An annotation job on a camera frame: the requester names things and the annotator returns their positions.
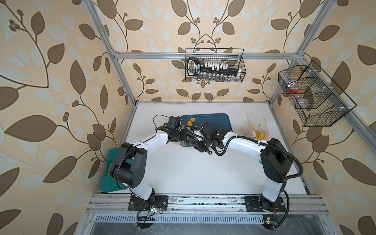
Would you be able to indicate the black tongs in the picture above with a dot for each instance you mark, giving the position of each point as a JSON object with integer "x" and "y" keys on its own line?
{"x": 202, "y": 146}

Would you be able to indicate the wire basket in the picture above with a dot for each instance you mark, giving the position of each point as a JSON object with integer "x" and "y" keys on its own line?
{"x": 321, "y": 100}
{"x": 232, "y": 57}

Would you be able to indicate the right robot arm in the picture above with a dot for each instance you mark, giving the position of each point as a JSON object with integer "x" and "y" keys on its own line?
{"x": 275, "y": 160}

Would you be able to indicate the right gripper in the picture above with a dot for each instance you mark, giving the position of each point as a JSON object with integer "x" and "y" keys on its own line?
{"x": 198, "y": 141}

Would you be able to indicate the back wire basket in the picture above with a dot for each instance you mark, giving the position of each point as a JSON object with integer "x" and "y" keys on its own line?
{"x": 232, "y": 57}

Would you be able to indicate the right wire basket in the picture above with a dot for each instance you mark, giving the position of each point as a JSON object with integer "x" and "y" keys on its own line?
{"x": 321, "y": 100}

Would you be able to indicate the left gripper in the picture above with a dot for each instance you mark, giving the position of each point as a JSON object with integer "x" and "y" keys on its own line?
{"x": 183, "y": 135}

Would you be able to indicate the green box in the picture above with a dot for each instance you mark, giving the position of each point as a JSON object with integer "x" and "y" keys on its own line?
{"x": 108, "y": 184}

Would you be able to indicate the clear zip bag yellow strip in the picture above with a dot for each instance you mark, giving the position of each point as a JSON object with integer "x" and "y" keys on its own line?
{"x": 186, "y": 138}

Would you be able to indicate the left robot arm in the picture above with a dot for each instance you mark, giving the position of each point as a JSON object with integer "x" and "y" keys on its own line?
{"x": 129, "y": 167}

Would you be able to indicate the teal tray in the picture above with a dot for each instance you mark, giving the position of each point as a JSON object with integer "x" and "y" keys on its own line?
{"x": 217, "y": 121}

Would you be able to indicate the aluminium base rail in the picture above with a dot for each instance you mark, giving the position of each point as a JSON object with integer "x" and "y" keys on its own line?
{"x": 210, "y": 203}

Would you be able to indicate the clear duck zip bag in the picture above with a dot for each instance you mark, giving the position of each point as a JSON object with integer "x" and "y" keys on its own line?
{"x": 262, "y": 132}

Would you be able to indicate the orange duck zip bag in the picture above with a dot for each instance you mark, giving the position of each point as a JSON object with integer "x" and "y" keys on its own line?
{"x": 251, "y": 130}

